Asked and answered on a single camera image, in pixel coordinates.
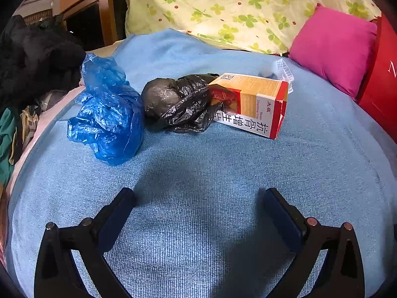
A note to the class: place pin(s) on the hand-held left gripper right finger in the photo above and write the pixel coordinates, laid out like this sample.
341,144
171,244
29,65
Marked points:
282,217

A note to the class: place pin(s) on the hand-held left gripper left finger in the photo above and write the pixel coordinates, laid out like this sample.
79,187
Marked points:
113,220

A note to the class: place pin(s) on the blue plastic bag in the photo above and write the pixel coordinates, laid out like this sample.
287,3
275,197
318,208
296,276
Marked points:
108,124

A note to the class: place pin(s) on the orange and white medicine box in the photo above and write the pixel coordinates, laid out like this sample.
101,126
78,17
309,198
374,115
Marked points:
257,105

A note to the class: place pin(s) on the black plastic bag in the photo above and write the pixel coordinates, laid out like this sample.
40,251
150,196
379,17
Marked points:
161,99

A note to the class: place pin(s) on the white packet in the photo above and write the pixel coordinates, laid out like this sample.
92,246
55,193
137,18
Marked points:
287,74

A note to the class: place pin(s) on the light blue blanket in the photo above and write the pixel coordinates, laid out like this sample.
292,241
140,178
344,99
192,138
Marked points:
201,167

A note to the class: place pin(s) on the olive patterned cloth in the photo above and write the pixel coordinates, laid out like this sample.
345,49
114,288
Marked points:
26,124

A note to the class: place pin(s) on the teal cloth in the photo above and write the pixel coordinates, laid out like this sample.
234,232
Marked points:
6,136

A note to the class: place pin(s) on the red paper shopping bag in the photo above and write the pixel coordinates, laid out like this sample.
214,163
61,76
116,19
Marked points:
381,93

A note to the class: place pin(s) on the pink pillow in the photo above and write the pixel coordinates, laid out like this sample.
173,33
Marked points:
332,46

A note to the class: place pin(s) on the black fuzzy clothing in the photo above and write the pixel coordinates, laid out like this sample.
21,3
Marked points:
34,59

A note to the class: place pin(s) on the wooden glass cabinet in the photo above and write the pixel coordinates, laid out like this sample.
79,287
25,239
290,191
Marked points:
86,21

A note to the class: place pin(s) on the green clover print quilt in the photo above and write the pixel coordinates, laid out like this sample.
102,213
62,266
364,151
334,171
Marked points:
232,6

